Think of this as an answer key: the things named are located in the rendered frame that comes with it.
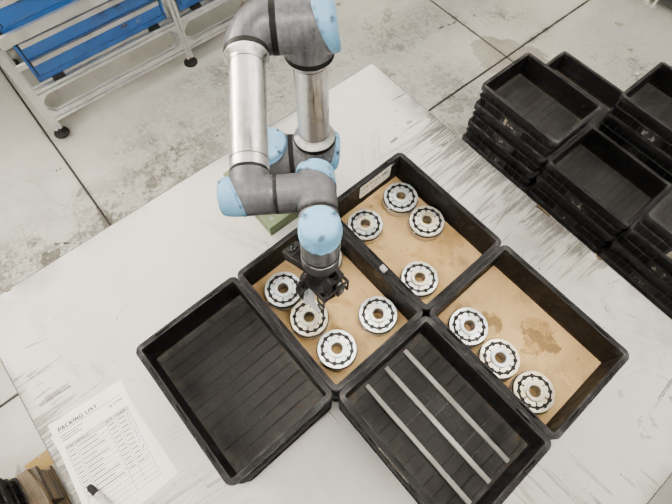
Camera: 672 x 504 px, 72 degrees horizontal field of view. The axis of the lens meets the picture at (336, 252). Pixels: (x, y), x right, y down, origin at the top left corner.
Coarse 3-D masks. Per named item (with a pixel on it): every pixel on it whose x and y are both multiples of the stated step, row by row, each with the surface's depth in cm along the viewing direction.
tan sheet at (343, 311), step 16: (272, 272) 131; (352, 272) 131; (256, 288) 129; (352, 288) 129; (368, 288) 129; (336, 304) 127; (352, 304) 127; (288, 320) 125; (336, 320) 125; (352, 320) 125; (400, 320) 125; (320, 336) 123; (352, 336) 123; (368, 336) 123; (384, 336) 123; (336, 352) 121; (368, 352) 121; (352, 368) 120
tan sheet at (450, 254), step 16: (368, 208) 140; (384, 208) 140; (384, 224) 137; (400, 224) 137; (448, 224) 137; (384, 240) 135; (400, 240) 135; (416, 240) 135; (432, 240) 135; (448, 240) 135; (464, 240) 135; (384, 256) 133; (400, 256) 133; (416, 256) 133; (432, 256) 133; (448, 256) 133; (464, 256) 133; (400, 272) 131; (448, 272) 131
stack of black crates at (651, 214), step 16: (656, 208) 167; (640, 224) 171; (656, 224) 165; (624, 240) 183; (640, 240) 175; (656, 240) 171; (608, 256) 195; (624, 256) 187; (640, 256) 180; (656, 256) 174; (624, 272) 192; (640, 272) 186; (656, 272) 179; (640, 288) 190; (656, 288) 184; (656, 304) 188
